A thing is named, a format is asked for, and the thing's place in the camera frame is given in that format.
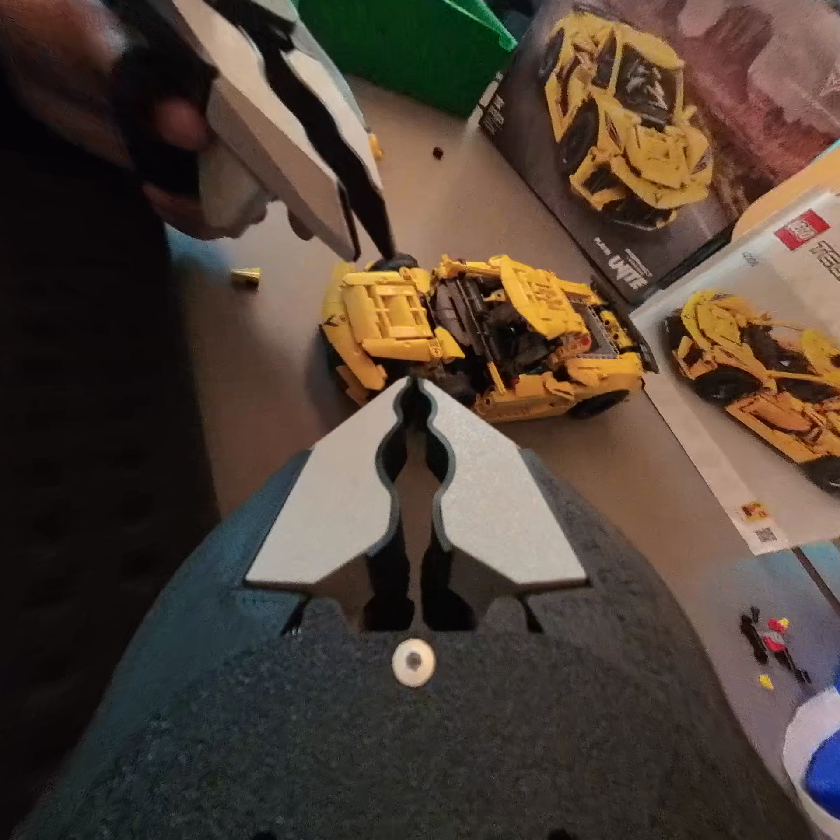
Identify blue bin with paper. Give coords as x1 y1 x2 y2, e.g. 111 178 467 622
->
781 692 840 840

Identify yellow toy brick car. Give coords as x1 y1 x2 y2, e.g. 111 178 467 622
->
319 252 660 422

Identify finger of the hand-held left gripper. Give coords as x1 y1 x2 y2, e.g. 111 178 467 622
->
259 0 387 201
153 0 396 263

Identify person's left hand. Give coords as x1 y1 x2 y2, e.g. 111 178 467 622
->
0 0 312 242

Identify green plastic bin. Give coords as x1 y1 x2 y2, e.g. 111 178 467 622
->
297 0 519 120

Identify blue plastic bin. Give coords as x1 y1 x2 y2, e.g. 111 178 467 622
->
804 682 840 818

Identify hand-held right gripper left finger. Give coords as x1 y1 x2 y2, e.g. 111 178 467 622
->
244 377 418 632

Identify car picture instruction booklet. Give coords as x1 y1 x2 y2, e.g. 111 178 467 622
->
629 185 840 559

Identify dark toy car box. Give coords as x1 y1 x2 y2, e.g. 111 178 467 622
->
478 0 840 307

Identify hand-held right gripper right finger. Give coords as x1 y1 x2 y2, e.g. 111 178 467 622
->
417 379 589 632

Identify instruction sheet on cardboard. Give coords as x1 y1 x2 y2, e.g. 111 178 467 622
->
730 140 840 245

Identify cluster of small mixed bricks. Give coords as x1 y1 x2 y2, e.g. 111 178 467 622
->
740 607 812 691

